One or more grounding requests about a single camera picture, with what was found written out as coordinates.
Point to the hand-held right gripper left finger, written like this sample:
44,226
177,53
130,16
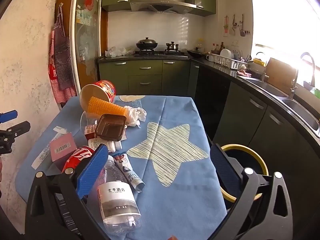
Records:
91,172

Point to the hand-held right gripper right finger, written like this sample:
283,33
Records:
225,172

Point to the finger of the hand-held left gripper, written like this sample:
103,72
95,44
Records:
18,127
8,116

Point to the red soda can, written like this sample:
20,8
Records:
77,156

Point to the yellow rimmed trash bin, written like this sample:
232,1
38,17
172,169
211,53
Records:
245,158

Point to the clear plastic water bottle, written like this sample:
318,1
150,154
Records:
117,197

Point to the blue white squeeze tube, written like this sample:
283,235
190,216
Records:
128,172

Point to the small red white carton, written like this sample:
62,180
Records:
89,131

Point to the white pill bottle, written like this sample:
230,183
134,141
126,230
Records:
112,145

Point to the clear plastic wrapper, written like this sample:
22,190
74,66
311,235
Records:
43,155

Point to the pink cardboard box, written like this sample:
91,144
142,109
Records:
62,146

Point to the small white paper tag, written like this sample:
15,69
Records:
60,129

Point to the brown plastic tray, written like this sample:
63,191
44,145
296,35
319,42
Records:
110,127

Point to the clear plastic cup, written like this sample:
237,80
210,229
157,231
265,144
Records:
83,122

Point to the blue star print tablecloth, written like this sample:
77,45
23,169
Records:
175,192

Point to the orange foam net sleeve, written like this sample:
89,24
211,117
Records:
105,108

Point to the crumpled white tissue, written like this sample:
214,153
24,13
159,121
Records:
135,115

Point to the red checked apron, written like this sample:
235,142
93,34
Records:
61,55

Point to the red instant noodle cup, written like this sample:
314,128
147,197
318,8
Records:
107,90

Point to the steel kitchen sink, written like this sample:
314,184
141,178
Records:
300,112

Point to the pink dish cloth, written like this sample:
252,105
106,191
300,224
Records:
243,73

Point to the white dish rack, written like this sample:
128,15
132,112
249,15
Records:
225,61

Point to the steel kitchen faucet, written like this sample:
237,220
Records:
293,85

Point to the wooden cutting board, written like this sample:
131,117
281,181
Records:
280,75

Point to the green lower kitchen cabinets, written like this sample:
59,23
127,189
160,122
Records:
150,75

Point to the frosted glass sliding door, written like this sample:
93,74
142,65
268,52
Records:
87,30

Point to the black frying pan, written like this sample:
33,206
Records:
196,53

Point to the crumpled plastic bags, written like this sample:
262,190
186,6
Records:
117,51

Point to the dark sauce bottle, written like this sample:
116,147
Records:
222,47

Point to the black gas stove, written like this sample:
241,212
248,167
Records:
160,53

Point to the black wok with lid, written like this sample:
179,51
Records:
147,43

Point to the hanging spatula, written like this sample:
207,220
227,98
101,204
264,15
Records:
242,27

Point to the hanging ladle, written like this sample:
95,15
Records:
233,23

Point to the steel range hood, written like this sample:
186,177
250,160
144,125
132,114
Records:
162,5

